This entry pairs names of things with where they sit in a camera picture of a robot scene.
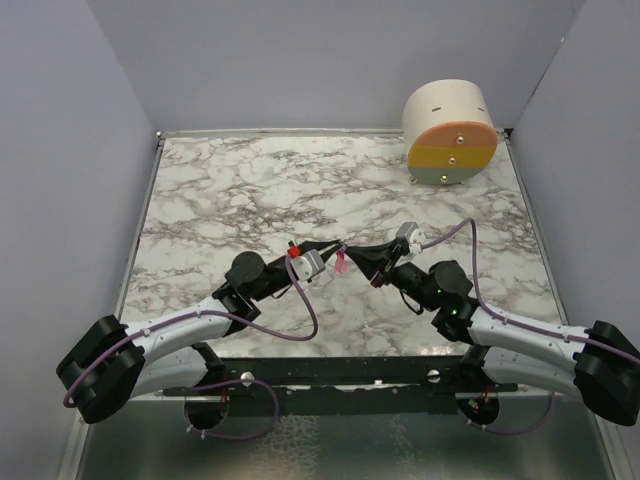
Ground pink tag metal keyring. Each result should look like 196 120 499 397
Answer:
335 243 348 275

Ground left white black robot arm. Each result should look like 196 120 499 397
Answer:
56 240 340 424

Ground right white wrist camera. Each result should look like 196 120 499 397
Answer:
395 222 426 261

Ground beige cylinder striped key holder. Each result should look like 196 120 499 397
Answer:
402 79 498 186

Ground aluminium table frame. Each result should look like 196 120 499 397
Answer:
54 127 640 480

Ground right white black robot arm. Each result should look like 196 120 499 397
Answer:
345 241 639 426

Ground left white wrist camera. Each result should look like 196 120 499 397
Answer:
285 241 326 282

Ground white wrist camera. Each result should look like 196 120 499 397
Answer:
285 241 326 282
395 222 426 261

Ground black front mounting bar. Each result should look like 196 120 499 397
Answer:
163 345 517 416

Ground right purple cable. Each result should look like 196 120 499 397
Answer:
419 217 640 435

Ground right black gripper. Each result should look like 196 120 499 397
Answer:
346 239 440 312

